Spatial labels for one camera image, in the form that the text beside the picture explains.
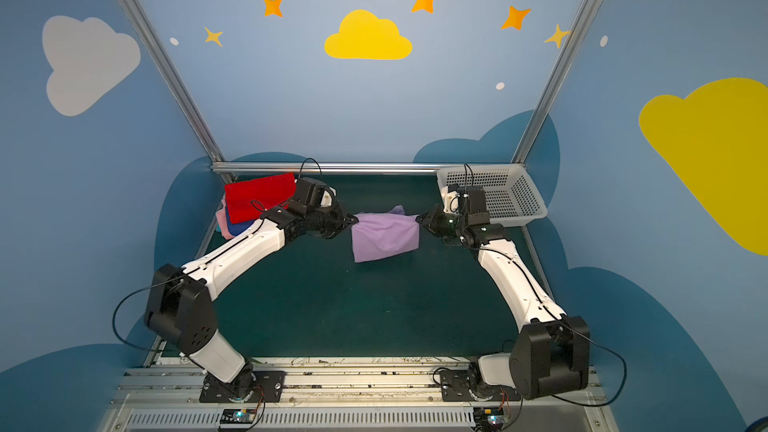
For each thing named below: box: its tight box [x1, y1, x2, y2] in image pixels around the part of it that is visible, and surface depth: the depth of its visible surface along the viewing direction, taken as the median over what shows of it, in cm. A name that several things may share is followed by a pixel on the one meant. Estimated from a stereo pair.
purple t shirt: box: [351, 205, 420, 263], surface depth 86 cm
